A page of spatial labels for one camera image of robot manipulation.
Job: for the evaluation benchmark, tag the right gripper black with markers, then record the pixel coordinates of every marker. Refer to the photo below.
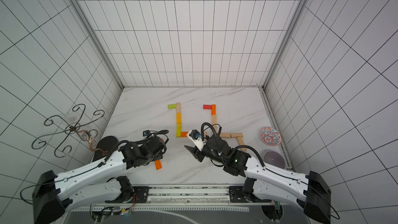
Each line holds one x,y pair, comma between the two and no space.
199,152

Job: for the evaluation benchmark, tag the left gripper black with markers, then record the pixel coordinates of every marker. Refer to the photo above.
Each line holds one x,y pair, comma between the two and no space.
157,156

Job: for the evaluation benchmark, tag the natural wood block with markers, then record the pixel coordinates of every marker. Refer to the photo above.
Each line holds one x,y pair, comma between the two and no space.
213,119
237,135
178,108
241,143
225,135

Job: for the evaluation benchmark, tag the lime green block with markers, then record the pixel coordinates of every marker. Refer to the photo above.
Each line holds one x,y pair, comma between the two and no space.
172,106

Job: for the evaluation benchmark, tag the natural wood block top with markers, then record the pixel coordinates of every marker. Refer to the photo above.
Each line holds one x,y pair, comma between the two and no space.
178,108

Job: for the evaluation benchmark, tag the amber yellow block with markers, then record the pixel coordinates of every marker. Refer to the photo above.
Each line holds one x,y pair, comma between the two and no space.
178,118

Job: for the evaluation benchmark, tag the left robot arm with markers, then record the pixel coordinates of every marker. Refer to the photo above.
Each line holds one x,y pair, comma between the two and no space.
99,181

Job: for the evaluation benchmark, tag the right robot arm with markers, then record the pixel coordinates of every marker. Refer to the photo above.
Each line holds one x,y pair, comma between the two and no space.
236,162

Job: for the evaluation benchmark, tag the black round plate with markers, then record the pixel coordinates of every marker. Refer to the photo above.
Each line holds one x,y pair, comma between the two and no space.
103,147

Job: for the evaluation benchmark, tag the patterned red blue plate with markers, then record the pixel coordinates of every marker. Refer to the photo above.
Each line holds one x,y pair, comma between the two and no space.
270,136

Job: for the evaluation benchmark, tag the purple bowl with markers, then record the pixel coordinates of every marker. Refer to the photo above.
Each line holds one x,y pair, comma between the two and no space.
274,158

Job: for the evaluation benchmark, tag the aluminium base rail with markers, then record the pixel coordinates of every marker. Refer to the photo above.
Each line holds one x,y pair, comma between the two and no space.
185,196

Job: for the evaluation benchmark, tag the metal scroll wall ornament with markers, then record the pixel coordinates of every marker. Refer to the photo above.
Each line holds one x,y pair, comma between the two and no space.
70,128

